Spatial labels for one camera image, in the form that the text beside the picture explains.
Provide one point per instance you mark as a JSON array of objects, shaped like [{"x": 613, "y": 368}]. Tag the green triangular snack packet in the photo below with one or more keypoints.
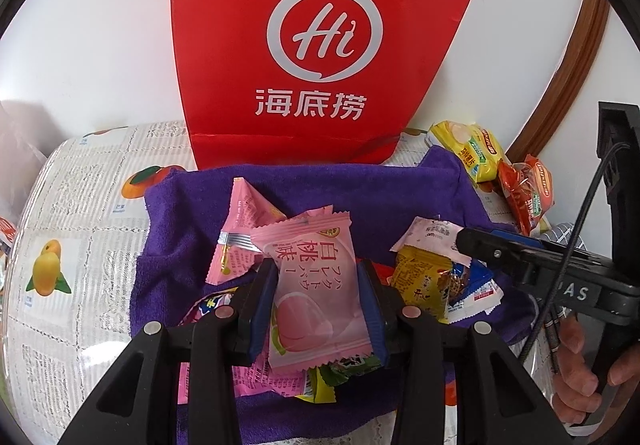
[{"x": 345, "y": 367}]

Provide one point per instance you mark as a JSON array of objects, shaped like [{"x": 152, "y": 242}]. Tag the orange chip bag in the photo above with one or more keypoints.
[{"x": 527, "y": 195}]

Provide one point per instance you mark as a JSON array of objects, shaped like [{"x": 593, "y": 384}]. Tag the white red label snack packet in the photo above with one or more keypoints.
[{"x": 480, "y": 305}]

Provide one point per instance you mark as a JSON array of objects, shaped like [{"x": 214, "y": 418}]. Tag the pink triangular snack packet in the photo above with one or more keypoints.
[{"x": 240, "y": 230}]

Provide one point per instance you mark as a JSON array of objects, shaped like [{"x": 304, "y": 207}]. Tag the cartoon print snack packet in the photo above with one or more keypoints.
[{"x": 212, "y": 305}]

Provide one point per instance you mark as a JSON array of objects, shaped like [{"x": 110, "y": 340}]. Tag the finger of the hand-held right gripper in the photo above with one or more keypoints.
[
  {"x": 515, "y": 235},
  {"x": 495, "y": 250}
]

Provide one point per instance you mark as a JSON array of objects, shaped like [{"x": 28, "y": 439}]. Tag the magenta snack bag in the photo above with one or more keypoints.
[{"x": 280, "y": 382}]

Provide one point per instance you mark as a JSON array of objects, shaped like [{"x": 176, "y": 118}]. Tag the brown wooden door frame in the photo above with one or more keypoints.
[{"x": 565, "y": 70}]

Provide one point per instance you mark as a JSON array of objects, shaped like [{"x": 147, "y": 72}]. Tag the red paper bag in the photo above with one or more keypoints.
[{"x": 225, "y": 50}]

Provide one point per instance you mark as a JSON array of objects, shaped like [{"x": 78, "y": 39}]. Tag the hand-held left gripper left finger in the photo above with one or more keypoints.
[{"x": 265, "y": 305}]

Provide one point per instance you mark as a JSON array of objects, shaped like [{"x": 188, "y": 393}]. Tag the purple towel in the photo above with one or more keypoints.
[{"x": 190, "y": 225}]

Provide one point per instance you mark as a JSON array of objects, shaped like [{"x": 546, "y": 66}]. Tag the person's right hand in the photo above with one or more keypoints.
[{"x": 575, "y": 365}]

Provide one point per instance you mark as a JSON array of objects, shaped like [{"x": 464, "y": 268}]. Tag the blue snack packet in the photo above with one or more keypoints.
[{"x": 475, "y": 275}]

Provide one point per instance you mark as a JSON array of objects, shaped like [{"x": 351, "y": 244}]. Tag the red orange snack packet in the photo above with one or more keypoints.
[{"x": 387, "y": 274}]

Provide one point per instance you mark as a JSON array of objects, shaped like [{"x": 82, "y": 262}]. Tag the small white pink snack packet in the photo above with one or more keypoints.
[{"x": 430, "y": 232}]

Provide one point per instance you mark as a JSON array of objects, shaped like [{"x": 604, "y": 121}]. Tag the fruit print tablecloth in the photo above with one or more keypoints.
[{"x": 75, "y": 225}]

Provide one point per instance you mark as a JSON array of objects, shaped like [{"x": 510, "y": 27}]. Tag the yellow triangular snack packet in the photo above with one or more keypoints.
[{"x": 420, "y": 285}]

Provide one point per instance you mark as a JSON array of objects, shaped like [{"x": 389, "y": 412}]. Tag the yellow chip bag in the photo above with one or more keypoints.
[{"x": 470, "y": 150}]

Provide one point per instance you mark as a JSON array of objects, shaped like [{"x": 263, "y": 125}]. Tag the light pink peach snack packet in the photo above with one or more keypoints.
[{"x": 310, "y": 295}]

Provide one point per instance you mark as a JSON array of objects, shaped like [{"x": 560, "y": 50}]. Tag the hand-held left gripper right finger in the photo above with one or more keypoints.
[{"x": 372, "y": 310}]

